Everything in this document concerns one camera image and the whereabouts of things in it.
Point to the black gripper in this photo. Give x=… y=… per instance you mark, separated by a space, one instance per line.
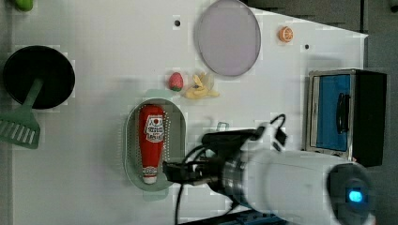
x=205 y=170

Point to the red ketchup bottle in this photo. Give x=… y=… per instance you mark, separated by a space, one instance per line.
x=151 y=140

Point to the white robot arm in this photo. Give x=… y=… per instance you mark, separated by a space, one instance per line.
x=306 y=188

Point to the peeled banana toy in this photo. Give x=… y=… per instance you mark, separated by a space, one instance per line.
x=203 y=87

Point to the red strawberry toy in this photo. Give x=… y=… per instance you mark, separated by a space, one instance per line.
x=176 y=82

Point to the grey round plate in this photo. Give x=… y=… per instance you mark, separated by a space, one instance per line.
x=228 y=37

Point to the black toaster oven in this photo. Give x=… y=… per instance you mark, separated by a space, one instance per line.
x=346 y=114

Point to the orange slice toy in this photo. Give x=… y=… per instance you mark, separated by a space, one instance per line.
x=286 y=34

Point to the black frying pan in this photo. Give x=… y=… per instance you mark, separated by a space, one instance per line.
x=46 y=64

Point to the green slotted spatula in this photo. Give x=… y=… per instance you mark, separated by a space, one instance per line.
x=20 y=127

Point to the green toy vegetable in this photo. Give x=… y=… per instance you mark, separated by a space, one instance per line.
x=24 y=5

